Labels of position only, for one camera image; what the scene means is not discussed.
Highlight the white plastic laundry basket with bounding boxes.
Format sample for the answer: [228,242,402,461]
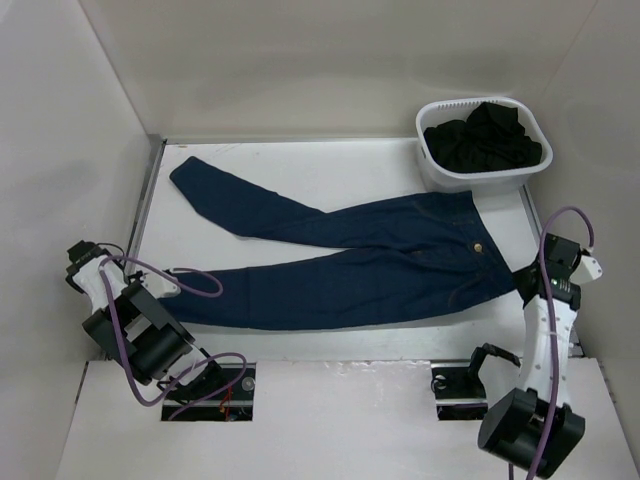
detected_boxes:
[415,96,553,195]

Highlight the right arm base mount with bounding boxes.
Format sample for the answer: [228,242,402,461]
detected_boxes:
[430,343,521,421]

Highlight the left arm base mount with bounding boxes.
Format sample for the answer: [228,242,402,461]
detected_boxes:
[161,363,257,423]

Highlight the dark blue denim trousers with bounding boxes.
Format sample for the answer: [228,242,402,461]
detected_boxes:
[163,157,515,331]

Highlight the black trousers in basket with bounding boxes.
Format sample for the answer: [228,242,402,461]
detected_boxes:
[424,102,542,174]

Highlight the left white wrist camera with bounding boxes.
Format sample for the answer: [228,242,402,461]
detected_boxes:
[140,270,181,299]

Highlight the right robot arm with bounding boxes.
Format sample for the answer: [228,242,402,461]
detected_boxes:
[463,234,601,479]

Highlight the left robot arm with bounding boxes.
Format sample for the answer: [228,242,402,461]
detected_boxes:
[66,240,225,402]

